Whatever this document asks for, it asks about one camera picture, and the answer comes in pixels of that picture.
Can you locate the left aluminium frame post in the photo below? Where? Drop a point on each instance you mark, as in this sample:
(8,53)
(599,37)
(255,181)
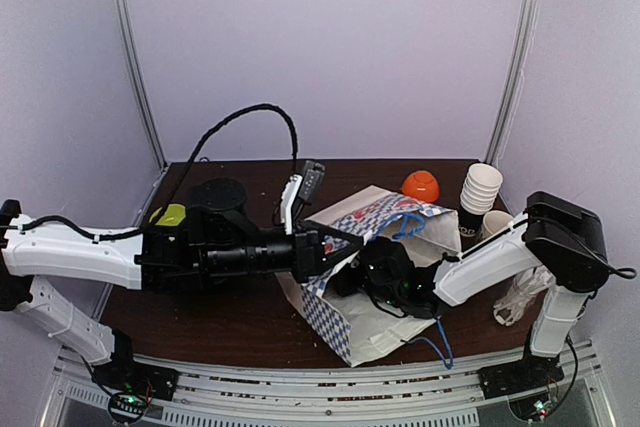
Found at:
(137,82)

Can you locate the orange plastic bowl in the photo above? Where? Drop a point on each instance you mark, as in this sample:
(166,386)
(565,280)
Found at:
(421,185)

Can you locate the green plastic bowl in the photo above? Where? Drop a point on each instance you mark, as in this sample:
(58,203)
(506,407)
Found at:
(169,214)

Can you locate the aluminium frame post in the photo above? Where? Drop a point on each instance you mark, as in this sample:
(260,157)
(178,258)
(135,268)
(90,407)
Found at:
(514,81)
(137,82)

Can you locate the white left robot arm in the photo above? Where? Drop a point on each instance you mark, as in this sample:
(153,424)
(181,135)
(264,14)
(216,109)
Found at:
(33,249)

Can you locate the white paper cup stack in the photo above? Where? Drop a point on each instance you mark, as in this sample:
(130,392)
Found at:
(478,195)

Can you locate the blue checkered paper bag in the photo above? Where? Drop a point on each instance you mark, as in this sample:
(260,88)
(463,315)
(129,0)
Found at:
(355,330)

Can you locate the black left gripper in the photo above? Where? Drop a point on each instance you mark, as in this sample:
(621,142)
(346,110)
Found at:
(309,259)

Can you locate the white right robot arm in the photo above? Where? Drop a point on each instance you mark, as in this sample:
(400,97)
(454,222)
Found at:
(551,235)

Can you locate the ceramic mug with coral print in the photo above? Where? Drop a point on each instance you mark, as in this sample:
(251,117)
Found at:
(493,222)

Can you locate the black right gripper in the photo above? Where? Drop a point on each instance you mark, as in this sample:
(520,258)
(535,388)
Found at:
(379,270)

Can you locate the right aluminium frame post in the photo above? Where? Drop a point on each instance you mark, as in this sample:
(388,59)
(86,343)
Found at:
(514,81)

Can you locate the metal front rail base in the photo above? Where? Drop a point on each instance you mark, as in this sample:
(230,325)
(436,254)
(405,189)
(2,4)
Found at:
(415,394)

